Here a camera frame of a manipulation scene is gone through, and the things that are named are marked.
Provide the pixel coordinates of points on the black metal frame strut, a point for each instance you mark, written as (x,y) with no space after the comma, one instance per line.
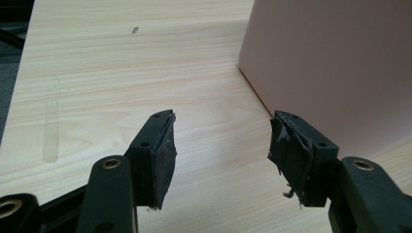
(11,38)

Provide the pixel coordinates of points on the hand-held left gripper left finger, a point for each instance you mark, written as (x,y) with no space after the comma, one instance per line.
(152,161)

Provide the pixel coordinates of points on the pink plastic storage box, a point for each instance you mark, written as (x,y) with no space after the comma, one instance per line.
(324,64)

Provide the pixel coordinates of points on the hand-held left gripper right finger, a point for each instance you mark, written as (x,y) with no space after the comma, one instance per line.
(301,155)

